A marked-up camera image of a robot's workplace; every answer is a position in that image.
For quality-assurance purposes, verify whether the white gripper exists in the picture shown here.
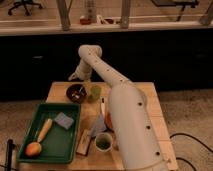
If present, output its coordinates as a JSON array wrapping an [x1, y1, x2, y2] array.
[[68, 65, 91, 81]]

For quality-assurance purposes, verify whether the silver fork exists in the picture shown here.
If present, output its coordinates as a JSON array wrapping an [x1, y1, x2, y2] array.
[[72, 88, 82, 99]]

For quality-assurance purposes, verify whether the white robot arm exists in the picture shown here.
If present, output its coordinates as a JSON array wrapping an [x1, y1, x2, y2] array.
[[68, 45, 169, 171]]

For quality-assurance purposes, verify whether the dark purple bowl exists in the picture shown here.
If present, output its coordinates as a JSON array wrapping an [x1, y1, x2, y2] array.
[[66, 84, 87, 104]]

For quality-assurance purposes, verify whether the orange bowl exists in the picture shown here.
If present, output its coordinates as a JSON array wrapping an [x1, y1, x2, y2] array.
[[105, 112, 113, 131]]

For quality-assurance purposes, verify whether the green plastic cup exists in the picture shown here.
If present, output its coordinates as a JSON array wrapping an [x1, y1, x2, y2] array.
[[88, 85, 101, 102]]

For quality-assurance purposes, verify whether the red object on shelf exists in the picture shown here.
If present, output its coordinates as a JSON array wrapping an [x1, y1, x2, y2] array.
[[79, 16, 92, 25]]

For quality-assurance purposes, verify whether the grey sponge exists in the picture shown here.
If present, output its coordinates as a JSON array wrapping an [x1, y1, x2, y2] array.
[[54, 112, 74, 130]]

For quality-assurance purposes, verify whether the white spatula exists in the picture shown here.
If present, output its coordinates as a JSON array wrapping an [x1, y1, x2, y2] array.
[[91, 99, 106, 137]]

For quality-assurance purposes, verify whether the wooden block brush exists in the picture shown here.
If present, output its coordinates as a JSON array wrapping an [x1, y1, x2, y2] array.
[[76, 129, 91, 155]]

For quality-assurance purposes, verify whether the white cup with greens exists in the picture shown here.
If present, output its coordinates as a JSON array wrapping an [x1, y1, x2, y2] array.
[[94, 132, 113, 152]]

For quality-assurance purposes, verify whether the green plastic tray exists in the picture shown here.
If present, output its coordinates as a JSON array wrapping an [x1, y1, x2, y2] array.
[[17, 103, 81, 164]]

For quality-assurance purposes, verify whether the black office chair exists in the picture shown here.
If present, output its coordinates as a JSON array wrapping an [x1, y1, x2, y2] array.
[[8, 0, 43, 16]]

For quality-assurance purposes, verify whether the wooden spoon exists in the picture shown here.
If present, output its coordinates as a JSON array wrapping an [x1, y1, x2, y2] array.
[[25, 118, 53, 157]]

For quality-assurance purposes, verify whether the black post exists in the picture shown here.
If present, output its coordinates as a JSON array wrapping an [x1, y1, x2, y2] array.
[[5, 139, 14, 171]]

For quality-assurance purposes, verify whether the black cable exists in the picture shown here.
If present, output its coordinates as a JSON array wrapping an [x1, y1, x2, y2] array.
[[169, 132, 213, 171]]

